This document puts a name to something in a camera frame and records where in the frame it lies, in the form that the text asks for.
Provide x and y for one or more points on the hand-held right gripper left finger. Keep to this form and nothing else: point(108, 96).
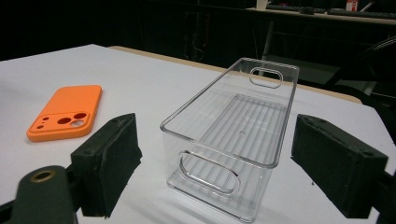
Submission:
point(104, 161)

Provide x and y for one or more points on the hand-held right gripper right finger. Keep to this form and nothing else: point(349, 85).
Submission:
point(336, 165)

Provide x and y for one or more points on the orange phone case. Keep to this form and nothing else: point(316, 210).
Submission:
point(67, 109)

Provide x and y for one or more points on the clear plastic storage bin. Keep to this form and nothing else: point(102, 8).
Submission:
point(236, 130)

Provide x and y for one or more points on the black folding chair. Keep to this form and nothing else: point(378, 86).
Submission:
point(367, 77)

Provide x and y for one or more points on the wooden desk with white legs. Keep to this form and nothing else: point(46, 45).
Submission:
point(358, 18)

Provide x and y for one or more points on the black keyboard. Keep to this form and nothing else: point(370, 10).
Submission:
point(364, 14)

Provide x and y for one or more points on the red and white box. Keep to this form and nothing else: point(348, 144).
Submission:
point(351, 5)

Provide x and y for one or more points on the white cup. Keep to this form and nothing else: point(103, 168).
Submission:
point(261, 3)

